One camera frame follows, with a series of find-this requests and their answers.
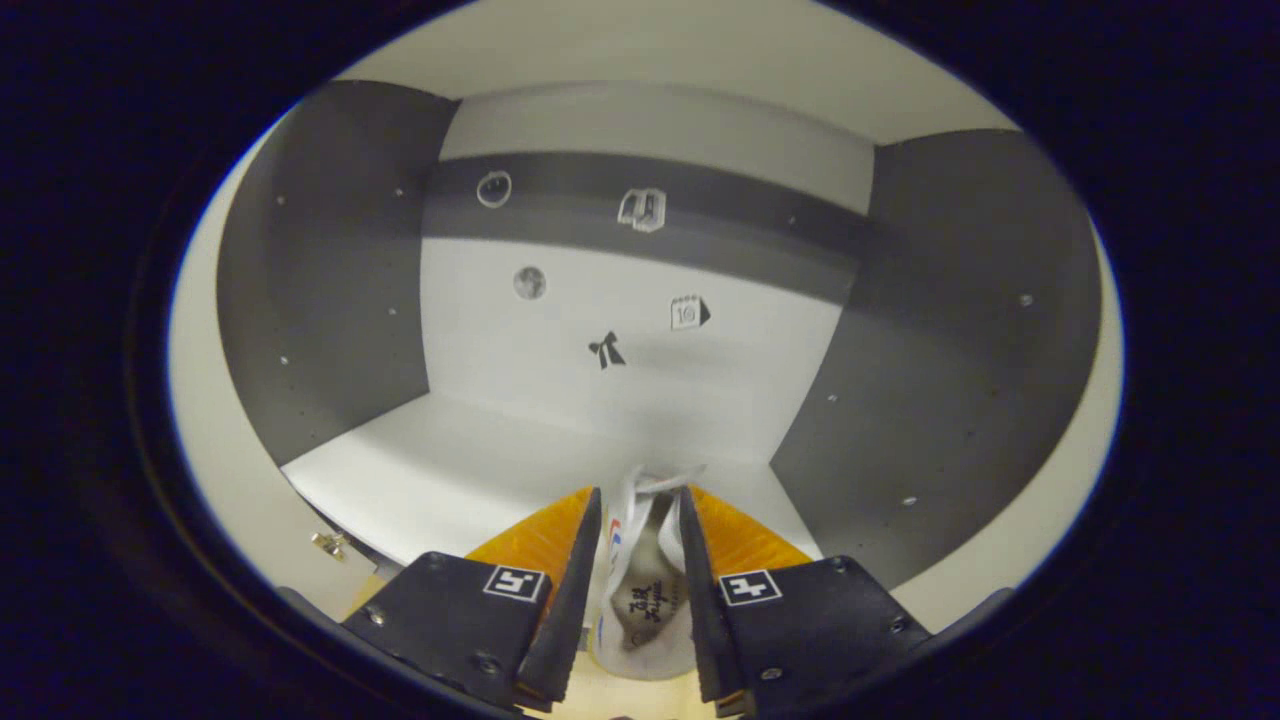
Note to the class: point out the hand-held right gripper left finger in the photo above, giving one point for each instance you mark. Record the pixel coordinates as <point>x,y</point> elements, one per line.
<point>570,600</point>

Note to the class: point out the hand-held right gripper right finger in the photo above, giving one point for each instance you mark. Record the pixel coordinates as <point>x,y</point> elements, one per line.
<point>705,610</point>

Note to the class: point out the white shoe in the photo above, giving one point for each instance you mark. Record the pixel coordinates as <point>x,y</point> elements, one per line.
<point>645,580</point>

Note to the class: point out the white shoe cabinet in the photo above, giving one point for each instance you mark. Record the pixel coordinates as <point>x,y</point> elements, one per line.
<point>560,330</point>

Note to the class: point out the white cabinet door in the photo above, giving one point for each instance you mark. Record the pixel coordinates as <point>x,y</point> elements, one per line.
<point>225,470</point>
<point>1040,530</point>

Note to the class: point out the white cabinet shelf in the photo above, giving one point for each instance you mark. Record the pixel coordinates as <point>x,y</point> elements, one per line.
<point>650,50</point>
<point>450,470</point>

